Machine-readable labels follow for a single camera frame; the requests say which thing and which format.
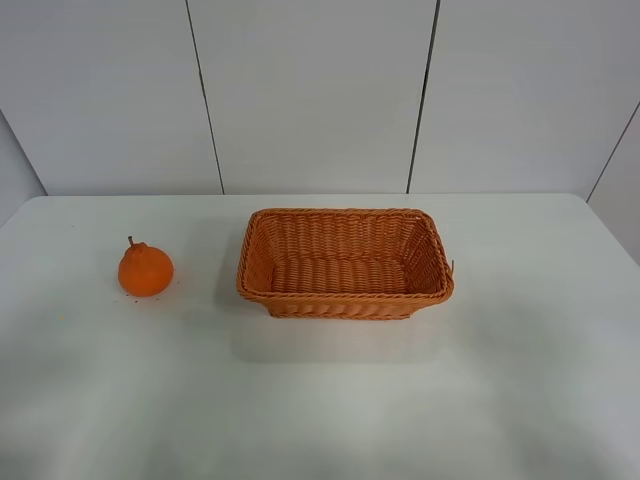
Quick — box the orange with stem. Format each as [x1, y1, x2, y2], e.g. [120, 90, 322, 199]
[117, 236, 174, 297]

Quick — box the orange woven basket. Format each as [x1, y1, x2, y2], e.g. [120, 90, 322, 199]
[236, 208, 454, 320]

